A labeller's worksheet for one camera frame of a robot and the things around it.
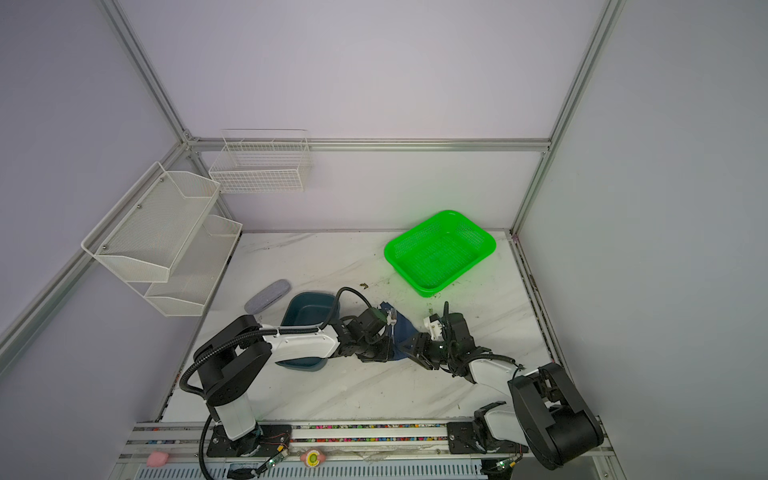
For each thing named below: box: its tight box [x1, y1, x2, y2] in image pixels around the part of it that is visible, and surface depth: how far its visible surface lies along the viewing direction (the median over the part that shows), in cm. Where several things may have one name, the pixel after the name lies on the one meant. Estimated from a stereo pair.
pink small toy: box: [146, 450, 170, 467], surface depth 72 cm
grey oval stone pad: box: [244, 279, 291, 315], surface depth 100 cm
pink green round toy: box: [300, 449, 326, 468], surface depth 69 cm
